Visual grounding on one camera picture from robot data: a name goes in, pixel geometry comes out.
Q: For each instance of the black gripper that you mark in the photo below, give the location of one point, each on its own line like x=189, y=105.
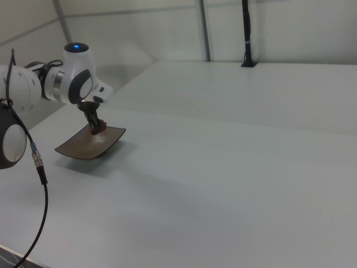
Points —
x=88, y=106

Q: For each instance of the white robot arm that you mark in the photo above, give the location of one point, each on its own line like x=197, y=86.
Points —
x=75, y=78

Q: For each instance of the square brown ceramic plate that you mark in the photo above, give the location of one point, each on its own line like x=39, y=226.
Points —
x=92, y=145

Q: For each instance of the grey partition frame post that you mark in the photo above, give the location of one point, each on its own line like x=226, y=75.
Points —
x=205, y=30
x=62, y=19

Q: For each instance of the black camera stand pole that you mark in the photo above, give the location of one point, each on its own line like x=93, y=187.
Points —
x=247, y=42

